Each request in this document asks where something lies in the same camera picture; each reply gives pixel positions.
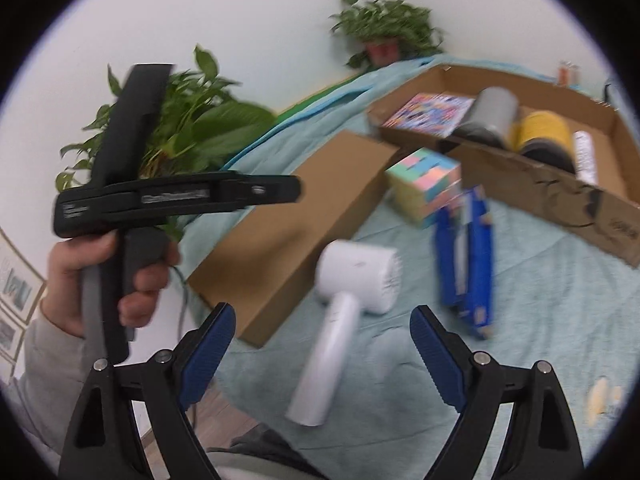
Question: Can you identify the flat cardboard sheet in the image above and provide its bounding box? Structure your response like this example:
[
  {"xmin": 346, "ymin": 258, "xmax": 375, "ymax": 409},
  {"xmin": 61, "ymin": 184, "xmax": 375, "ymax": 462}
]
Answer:
[{"xmin": 186, "ymin": 130, "xmax": 401, "ymax": 348}]

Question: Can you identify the white hair dryer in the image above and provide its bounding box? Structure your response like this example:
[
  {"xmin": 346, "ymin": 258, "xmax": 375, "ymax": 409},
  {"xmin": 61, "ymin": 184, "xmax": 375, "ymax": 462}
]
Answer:
[{"xmin": 285, "ymin": 240, "xmax": 403, "ymax": 427}]

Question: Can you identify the green mat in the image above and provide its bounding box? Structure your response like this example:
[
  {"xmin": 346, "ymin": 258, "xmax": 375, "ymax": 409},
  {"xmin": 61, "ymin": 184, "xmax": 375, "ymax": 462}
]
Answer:
[{"xmin": 272, "ymin": 72, "xmax": 361, "ymax": 121}]

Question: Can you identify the person's grey clothing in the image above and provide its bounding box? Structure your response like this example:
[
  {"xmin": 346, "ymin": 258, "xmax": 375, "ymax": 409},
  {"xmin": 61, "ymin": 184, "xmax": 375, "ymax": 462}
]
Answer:
[{"xmin": 202, "ymin": 422, "xmax": 331, "ymax": 480}]

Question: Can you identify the framed picture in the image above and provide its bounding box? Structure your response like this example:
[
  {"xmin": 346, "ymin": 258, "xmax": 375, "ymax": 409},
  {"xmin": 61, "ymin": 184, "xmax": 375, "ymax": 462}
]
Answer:
[
  {"xmin": 0, "ymin": 307, "xmax": 26, "ymax": 368},
  {"xmin": 0, "ymin": 230, "xmax": 47, "ymax": 323}
]

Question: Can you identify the person's left hand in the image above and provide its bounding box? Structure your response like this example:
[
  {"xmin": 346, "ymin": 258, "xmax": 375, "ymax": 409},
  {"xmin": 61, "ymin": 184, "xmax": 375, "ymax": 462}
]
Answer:
[{"xmin": 41, "ymin": 232, "xmax": 181, "ymax": 338}]

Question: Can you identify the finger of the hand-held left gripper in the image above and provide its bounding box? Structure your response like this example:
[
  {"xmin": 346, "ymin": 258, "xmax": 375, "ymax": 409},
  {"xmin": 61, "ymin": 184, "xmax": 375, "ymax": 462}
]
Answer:
[{"xmin": 220, "ymin": 172, "xmax": 302, "ymax": 206}]

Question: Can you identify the white plastic bottle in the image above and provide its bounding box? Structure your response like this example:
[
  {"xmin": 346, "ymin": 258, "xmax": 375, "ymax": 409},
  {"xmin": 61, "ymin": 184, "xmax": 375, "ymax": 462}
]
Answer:
[{"xmin": 572, "ymin": 131, "xmax": 601, "ymax": 186}]

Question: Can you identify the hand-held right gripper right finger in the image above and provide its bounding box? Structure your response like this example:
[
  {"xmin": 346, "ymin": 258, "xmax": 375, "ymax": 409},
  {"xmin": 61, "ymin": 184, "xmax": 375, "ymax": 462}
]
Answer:
[{"xmin": 409, "ymin": 305, "xmax": 585, "ymax": 480}]

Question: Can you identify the small potted green plant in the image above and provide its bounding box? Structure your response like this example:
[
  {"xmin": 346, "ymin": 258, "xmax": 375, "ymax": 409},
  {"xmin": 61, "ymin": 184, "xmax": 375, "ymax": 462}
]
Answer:
[{"xmin": 330, "ymin": 0, "xmax": 446, "ymax": 71}]

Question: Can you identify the small orange glass jar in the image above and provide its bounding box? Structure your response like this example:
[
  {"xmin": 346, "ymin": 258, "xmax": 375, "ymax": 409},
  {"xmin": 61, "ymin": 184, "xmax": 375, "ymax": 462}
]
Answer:
[{"xmin": 557, "ymin": 60, "xmax": 581, "ymax": 88}]

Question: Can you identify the silver metal can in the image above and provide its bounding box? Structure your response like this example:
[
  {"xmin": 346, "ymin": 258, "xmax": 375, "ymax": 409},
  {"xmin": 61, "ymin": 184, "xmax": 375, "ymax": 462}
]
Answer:
[{"xmin": 452, "ymin": 86, "xmax": 521, "ymax": 151}]

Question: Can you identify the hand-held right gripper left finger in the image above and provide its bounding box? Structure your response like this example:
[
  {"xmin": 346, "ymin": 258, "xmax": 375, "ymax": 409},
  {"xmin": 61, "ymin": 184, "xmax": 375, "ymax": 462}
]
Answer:
[{"xmin": 59, "ymin": 302, "xmax": 237, "ymax": 480}]

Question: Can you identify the pastel puzzle cube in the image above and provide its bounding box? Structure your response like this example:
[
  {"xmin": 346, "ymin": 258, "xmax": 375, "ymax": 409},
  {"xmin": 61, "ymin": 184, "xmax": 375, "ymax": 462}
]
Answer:
[{"xmin": 385, "ymin": 147, "xmax": 463, "ymax": 228}]

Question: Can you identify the large leafy green plant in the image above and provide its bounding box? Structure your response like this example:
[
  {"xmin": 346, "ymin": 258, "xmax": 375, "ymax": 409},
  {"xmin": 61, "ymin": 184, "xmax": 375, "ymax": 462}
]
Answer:
[{"xmin": 55, "ymin": 45, "xmax": 276, "ymax": 241}]

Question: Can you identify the cardboard box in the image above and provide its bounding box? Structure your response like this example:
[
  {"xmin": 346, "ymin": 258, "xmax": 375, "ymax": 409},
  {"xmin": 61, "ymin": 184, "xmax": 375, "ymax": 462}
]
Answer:
[{"xmin": 367, "ymin": 64, "xmax": 640, "ymax": 268}]

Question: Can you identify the person's left forearm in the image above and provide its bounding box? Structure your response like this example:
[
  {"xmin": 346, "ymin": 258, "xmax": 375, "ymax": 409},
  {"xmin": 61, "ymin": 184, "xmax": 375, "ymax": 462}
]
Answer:
[{"xmin": 7, "ymin": 305, "xmax": 98, "ymax": 466}]

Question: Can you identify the colourful board game box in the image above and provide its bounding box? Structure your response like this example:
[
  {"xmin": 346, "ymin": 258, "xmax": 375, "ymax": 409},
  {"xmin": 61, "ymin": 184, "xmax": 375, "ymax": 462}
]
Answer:
[{"xmin": 382, "ymin": 92, "xmax": 476, "ymax": 138}]

